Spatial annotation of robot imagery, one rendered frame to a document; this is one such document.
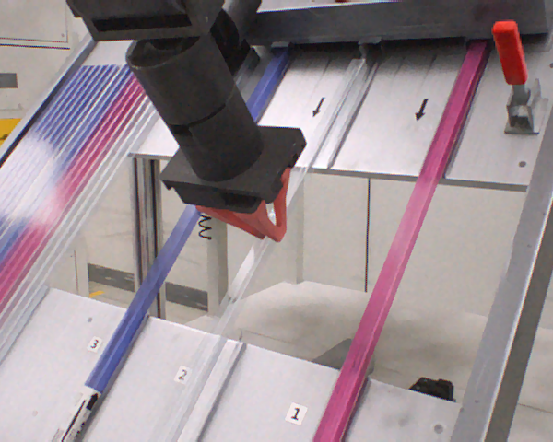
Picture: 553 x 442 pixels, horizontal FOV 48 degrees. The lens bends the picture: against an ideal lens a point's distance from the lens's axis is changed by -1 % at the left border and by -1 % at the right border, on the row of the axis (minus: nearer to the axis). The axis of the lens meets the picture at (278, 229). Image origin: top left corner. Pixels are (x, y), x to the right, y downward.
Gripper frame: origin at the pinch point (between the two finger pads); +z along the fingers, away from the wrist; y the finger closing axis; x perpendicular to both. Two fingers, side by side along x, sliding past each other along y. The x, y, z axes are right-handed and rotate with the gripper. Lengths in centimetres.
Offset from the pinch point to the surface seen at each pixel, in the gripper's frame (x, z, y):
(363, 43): -23.4, -1.5, 0.2
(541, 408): -13, 52, -17
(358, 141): -11.8, 0.8, -3.3
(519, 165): -10.1, 0.3, -18.1
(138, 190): -21, 26, 49
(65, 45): -73, 34, 122
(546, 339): -33, 69, -13
